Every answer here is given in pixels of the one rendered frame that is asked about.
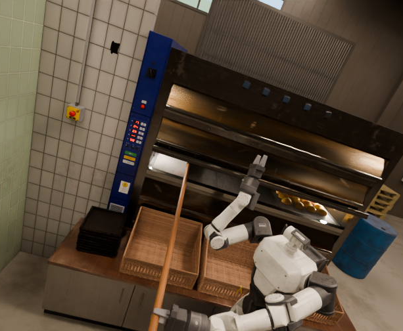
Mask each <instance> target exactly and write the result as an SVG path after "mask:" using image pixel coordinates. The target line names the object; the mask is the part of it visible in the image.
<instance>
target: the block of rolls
mask: <svg viewBox="0 0 403 331"><path fill-rule="evenodd" d="M276 193H277V194H278V195H279V197H280V198H281V199H282V200H281V201H282V202H283V203H284V204H287V205H290V204H291V203H292V202H293V203H294V207H296V208H298V209H301V210H302V209H303V208H304V206H306V210H307V211H309V212H312V213H315V212H316V210H317V213H318V214H320V215H323V216H326V215H327V211H326V210H325V209H324V208H323V206H322V205H319V204H317V203H313V202H310V201H307V200H304V199H302V198H297V197H295V196H291V195H289V194H285V193H282V192H279V191H276ZM289 198H291V199H289ZM300 201H301V202H302V203H301V202H300Z"/></svg>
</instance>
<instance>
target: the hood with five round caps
mask: <svg viewBox="0 0 403 331"><path fill-rule="evenodd" d="M173 82H175V83H178V84H180V85H184V86H186V87H189V88H192V89H195V90H197V91H200V92H203V93H206V94H208V95H212V96H214V97H217V98H219V99H223V100H226V101H228V102H232V103H233V104H237V105H239V106H242V107H245V108H248V109H251V110H254V111H256V112H259V113H261V114H265V115H267V116H270V117H273V118H276V119H279V120H281V121H285V122H287V123H290V124H293V125H296V126H298V127H301V128H304V129H307V130H309V131H313V132H315V133H318V134H320V135H324V136H326V137H329V138H332V139H335V140H337V141H341V142H342V143H346V144H349V145H351V146H355V147H357V148H360V149H362V150H366V151H368V152H371V153H374V154H377V155H379V156H382V157H385V158H388V159H391V158H392V157H393V155H394V153H395V152H396V151H397V149H398V147H399V146H400V145H401V143H402V141H403V133H399V132H397V131H394V130H392V129H389V128H387V127H383V126H382V125H378V124H376V123H373V122H371V121H367V120H365V119H362V118H359V117H357V116H354V115H352V114H349V113H346V112H343V111H341V110H338V109H336V108H333V107H330V106H328V105H325V104H322V103H320V102H317V101H314V100H312V99H308V98H306V97H303V96H301V95H298V94H296V93H292V92H290V91H287V90H285V89H282V88H280V87H276V86H275V85H271V84H269V83H266V82H264V81H260V80H259V79H255V78H253V77H250V76H247V75H244V74H242V73H239V72H236V71H234V70H231V69H229V68H226V67H223V66H220V65H218V64H215V63H213V62H210V61H207V60H205V59H202V58H199V57H197V56H194V55H190V54H189V53H185V52H183V51H182V52H181V54H180V57H179V61H178V65H177V68H176V72H175V75H174V79H173Z"/></svg>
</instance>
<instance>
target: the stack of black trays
mask: <svg viewBox="0 0 403 331"><path fill-rule="evenodd" d="M126 221H127V214H126V213H121V212H118V211H113V210H108V209H105V208H99V207H96V206H92V207H91V208H90V210H89V212H88V213H87V215H86V217H85V219H84V220H83V222H82V224H81V225H80V227H79V229H80V232H79V234H78V237H77V238H78V239H77V242H76V244H77V245H76V246H77V247H76V249H77V250H79V251H83V252H89V253H93V254H99V255H105V256H109V257H114V256H115V253H116V250H117V247H118V245H119V242H120V239H121V237H122V233H123V231H124V227H125V224H126Z"/></svg>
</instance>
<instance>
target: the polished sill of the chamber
mask: <svg viewBox="0 0 403 331"><path fill-rule="evenodd" d="M146 173H147V174H149V175H153V176H156V177H160V178H162V179H166V180H169V181H173V182H175V183H179V184H183V178H184V177H180V176H178V175H174V174H171V173H168V172H165V171H161V170H159V169H155V168H152V167H148V169H147V172H146ZM186 186H188V187H192V188H195V189H199V190H202V191H205V192H209V193H211V194H215V195H218V196H221V197H224V198H228V199H230V200H235V199H236V198H237V197H238V194H235V193H232V192H229V191H226V190H222V189H220V188H216V187H212V186H210V185H206V184H203V183H200V182H197V181H193V180H190V179H187V183H186ZM255 207H256V208H260V209H263V210H267V211H270V212H273V213H277V214H280V215H284V216H286V217H290V218H293V219H296V220H299V221H303V222H305V223H309V224H312V225H315V226H319V227H322V228H325V229H329V230H331V231H335V232H339V233H342V232H343V229H342V228H341V226H338V225H334V224H332V223H328V222H325V221H322V220H319V219H315V218H313V217H309V216H307V215H303V214H300V213H297V212H293V211H290V210H286V209H283V208H280V207H277V206H273V205H271V204H267V203H264V202H261V201H257V203H256V205H255Z"/></svg>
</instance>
